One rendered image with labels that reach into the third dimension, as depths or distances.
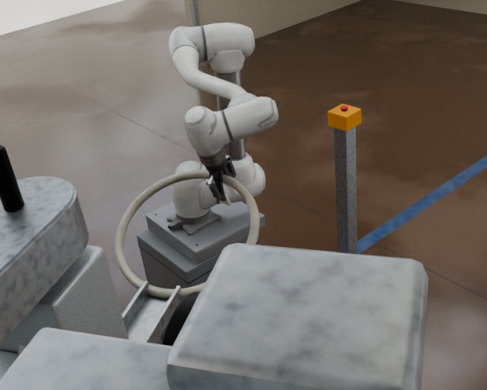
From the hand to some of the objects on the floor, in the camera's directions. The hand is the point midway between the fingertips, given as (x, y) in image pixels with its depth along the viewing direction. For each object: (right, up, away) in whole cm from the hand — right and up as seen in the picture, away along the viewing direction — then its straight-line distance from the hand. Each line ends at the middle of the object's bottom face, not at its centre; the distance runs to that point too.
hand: (228, 193), depth 217 cm
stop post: (+66, -50, +140) cm, 163 cm away
